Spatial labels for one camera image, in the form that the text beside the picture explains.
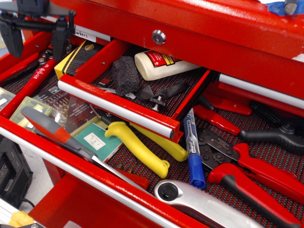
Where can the black handled cutter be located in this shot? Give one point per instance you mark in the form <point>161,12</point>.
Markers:
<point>287,132</point>

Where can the yellow black carbon box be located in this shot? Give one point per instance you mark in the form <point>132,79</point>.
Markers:
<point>73,61</point>

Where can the blue BIC marker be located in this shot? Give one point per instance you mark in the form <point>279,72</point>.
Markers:
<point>197,178</point>

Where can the clear yellow plastic case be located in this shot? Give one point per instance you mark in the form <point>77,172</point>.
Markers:
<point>29,107</point>

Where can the yellow handled pliers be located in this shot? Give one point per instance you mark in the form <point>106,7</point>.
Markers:
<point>120,129</point>

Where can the drill bit set case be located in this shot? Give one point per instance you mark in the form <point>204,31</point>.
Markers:
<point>73,114</point>

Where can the black foam sponge block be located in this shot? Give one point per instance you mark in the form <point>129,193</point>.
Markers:
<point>125,75</point>

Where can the large red open drawer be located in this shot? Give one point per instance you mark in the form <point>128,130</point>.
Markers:
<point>269,152</point>

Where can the red handled wire stripper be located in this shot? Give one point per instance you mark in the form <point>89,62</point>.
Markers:
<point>35,69</point>

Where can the red tool chest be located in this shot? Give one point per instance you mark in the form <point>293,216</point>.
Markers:
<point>239,38</point>

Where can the grey red handled scissors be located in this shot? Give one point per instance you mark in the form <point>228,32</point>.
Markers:
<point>50,129</point>

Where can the red black crimping tool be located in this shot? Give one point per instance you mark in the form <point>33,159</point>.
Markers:
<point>234,168</point>

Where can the black electronic device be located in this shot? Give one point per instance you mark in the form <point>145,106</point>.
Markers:
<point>15,173</point>

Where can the red handled pliers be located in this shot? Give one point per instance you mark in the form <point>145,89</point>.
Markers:
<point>212,108</point>

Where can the small red open drawer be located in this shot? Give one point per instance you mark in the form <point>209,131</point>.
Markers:
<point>158,106</point>

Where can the white glue bottle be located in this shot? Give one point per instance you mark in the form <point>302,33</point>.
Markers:
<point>153,65</point>

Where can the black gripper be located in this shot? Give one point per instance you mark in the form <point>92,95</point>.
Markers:
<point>24,14</point>

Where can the green small box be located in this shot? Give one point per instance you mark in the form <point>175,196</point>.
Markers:
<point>93,137</point>

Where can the silver utility knife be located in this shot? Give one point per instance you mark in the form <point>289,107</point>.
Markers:
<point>202,206</point>

